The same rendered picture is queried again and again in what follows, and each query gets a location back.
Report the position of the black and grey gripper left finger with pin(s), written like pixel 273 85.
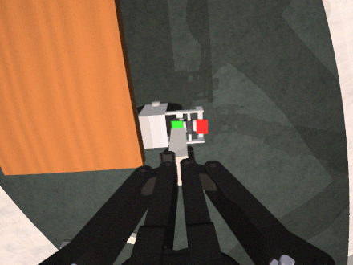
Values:
pixel 103 238

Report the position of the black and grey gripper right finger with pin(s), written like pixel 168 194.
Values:
pixel 264 238

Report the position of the wooden dolly on casters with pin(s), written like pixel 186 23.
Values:
pixel 67 102

